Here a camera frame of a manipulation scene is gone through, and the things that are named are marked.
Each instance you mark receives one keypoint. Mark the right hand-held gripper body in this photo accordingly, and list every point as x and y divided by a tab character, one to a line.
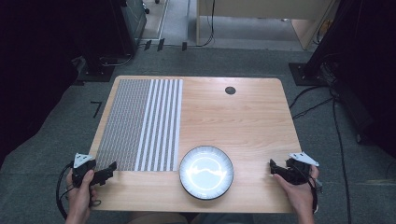
299	168

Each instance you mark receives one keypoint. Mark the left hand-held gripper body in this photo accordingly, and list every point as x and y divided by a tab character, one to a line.
81	169

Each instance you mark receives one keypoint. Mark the person's left hand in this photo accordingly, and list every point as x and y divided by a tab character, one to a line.
79	196

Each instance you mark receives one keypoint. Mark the person's right hand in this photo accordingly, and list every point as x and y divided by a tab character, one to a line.
297	194

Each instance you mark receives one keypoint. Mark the grey white striped placemat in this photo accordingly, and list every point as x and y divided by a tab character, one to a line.
137	124

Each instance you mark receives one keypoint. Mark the white plate with dark rim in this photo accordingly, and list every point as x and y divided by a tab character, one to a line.
206	172

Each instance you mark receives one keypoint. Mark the round black table grommet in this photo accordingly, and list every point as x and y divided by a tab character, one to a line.
230	90

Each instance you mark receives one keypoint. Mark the black stand base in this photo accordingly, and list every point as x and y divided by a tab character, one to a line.
96	73
306	74

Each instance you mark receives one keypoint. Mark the black tape strip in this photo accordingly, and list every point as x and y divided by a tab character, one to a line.
160	44
184	46

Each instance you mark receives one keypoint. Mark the dark equipment cabinet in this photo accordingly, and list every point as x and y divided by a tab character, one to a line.
134	21

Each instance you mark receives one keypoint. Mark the light wooden desk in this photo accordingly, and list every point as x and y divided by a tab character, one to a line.
264	7

